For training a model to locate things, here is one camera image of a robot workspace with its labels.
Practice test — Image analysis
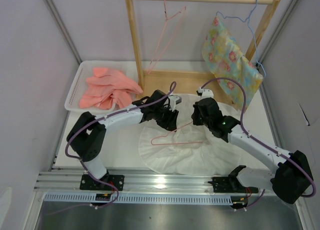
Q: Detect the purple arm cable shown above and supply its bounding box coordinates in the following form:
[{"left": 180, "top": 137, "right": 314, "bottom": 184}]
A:
[
  {"left": 197, "top": 77, "right": 316, "bottom": 212},
  {"left": 46, "top": 81, "right": 177, "bottom": 215}
]

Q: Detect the white slotted cable duct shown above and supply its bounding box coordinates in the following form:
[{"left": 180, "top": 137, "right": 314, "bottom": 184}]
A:
[{"left": 44, "top": 192, "right": 233, "bottom": 206}]

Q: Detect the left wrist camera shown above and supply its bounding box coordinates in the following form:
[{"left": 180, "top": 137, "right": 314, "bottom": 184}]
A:
[{"left": 168, "top": 95, "right": 182, "bottom": 111}]

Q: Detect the pink garment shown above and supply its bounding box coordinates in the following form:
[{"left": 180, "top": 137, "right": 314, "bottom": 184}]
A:
[{"left": 79, "top": 67, "right": 143, "bottom": 110}]

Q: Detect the pink clothes hanger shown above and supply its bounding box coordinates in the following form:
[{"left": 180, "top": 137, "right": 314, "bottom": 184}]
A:
[{"left": 146, "top": 0, "right": 187, "bottom": 74}]

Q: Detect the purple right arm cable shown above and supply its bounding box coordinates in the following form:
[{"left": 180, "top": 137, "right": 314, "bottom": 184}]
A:
[{"left": 197, "top": 77, "right": 316, "bottom": 212}]

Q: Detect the blue wire hanger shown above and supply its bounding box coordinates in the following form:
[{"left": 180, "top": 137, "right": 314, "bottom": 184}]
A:
[{"left": 215, "top": 0, "right": 267, "bottom": 77}]

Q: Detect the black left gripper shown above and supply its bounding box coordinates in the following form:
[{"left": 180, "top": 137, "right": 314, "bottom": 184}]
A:
[{"left": 153, "top": 105, "right": 179, "bottom": 133}]

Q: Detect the aluminium frame rail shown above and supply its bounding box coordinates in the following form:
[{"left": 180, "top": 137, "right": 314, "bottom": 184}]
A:
[{"left": 33, "top": 166, "right": 307, "bottom": 198}]

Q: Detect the white skirt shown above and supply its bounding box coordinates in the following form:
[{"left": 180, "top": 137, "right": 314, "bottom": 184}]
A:
[{"left": 138, "top": 94, "right": 250, "bottom": 176}]

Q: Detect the white plastic basket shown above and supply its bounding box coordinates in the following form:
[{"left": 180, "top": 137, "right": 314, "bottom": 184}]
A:
[{"left": 64, "top": 60, "right": 137, "bottom": 114}]

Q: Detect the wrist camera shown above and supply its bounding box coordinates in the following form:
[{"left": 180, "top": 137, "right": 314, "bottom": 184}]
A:
[
  {"left": 196, "top": 87, "right": 214, "bottom": 100},
  {"left": 168, "top": 95, "right": 182, "bottom": 111}
]

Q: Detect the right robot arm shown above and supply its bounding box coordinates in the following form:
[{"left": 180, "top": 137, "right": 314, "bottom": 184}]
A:
[{"left": 191, "top": 97, "right": 316, "bottom": 204}]

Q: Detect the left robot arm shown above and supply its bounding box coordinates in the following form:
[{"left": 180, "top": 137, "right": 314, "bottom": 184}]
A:
[{"left": 65, "top": 90, "right": 182, "bottom": 190}]

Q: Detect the floral patterned skirt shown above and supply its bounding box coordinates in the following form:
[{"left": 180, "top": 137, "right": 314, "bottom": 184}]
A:
[{"left": 201, "top": 16, "right": 264, "bottom": 109}]

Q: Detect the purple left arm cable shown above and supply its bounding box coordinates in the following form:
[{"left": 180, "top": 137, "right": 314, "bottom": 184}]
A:
[{"left": 46, "top": 81, "right": 177, "bottom": 215}]

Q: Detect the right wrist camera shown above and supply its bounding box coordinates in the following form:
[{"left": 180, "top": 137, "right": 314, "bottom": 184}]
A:
[{"left": 196, "top": 87, "right": 214, "bottom": 100}]

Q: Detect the wooden clothes rack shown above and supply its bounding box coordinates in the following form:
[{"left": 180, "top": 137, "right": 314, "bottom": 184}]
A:
[{"left": 125, "top": 0, "right": 281, "bottom": 109}]

